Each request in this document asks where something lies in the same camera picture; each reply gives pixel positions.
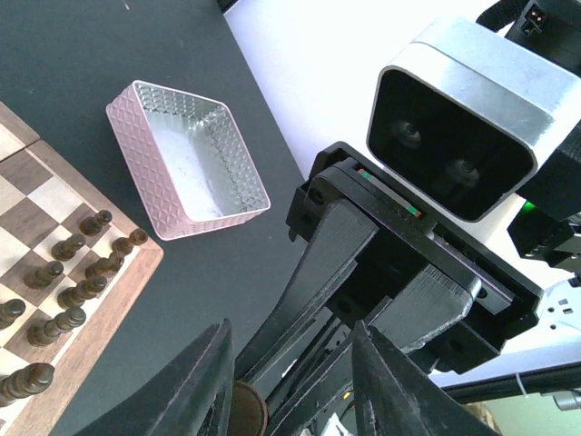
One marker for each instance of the dark bishop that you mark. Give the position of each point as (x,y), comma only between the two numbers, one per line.
(83,291)
(249,414)

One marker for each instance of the dark knight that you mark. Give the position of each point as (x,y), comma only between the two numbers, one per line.
(106,266)

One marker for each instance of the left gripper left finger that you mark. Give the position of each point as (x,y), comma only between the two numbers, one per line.
(191,395)

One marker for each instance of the wooden chess board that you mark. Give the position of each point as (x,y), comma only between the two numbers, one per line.
(43,201)

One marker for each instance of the dark king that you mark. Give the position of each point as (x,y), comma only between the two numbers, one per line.
(29,381)

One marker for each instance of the pink-rimmed metal tin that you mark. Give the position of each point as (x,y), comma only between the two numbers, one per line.
(188,160)

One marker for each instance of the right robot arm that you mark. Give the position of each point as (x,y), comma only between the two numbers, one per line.
(546,228)

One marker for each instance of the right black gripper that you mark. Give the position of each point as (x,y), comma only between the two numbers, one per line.
(380,254)

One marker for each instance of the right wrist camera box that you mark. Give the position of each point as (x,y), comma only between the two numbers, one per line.
(467,117)

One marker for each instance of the dark queen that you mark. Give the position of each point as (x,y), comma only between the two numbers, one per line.
(47,332)

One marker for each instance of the dark pawn placed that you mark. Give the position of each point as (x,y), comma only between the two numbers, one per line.
(67,249)
(43,276)
(92,225)
(10,311)

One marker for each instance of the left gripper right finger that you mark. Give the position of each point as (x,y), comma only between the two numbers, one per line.
(393,396)

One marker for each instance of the dark rook corner piece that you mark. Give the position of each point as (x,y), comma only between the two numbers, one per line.
(125,245)

